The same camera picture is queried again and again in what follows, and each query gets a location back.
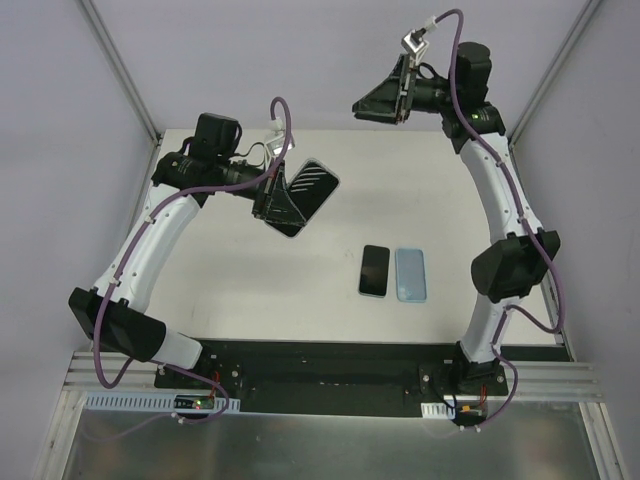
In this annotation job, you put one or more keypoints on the light blue phone case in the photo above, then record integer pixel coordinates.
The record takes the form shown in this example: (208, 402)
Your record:
(411, 286)

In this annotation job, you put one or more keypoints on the right white cable duct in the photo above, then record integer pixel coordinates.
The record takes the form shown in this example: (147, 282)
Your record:
(437, 411)

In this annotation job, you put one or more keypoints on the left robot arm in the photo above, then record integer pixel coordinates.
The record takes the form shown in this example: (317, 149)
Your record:
(112, 311)

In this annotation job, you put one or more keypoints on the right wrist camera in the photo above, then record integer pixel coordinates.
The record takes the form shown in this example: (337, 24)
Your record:
(415, 44)

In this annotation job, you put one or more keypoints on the right aluminium frame post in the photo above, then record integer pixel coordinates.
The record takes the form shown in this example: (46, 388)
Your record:
(579, 26)

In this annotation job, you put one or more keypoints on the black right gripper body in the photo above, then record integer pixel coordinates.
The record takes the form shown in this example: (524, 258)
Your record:
(406, 88)

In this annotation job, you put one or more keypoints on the left aluminium frame post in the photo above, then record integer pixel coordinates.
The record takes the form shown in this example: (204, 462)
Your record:
(108, 47)

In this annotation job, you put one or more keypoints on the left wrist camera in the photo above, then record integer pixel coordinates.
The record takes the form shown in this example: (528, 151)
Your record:
(274, 142)

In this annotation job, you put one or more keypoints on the right aluminium extrusion rail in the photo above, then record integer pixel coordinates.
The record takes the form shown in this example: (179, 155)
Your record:
(558, 382)

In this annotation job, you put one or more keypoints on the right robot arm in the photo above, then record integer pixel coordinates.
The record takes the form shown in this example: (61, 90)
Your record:
(520, 247)

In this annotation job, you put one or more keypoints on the aluminium frame post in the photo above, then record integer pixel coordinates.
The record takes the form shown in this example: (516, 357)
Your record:
(579, 26)
(108, 47)

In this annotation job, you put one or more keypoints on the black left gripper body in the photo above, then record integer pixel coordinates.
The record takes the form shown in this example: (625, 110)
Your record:
(270, 192)

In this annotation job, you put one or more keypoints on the aluminium extrusion rail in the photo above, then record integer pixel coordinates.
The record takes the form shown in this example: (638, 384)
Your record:
(81, 372)
(558, 382)

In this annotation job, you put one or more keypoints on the white cable duct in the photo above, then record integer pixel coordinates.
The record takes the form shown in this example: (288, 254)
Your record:
(160, 403)
(437, 411)

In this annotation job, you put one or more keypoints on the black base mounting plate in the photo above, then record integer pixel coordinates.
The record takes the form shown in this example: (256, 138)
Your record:
(343, 379)

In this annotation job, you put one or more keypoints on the left white cable duct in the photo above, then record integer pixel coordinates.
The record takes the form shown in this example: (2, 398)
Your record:
(160, 403)

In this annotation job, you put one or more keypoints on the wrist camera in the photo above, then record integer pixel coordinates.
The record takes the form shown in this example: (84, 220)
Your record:
(415, 44)
(274, 142)

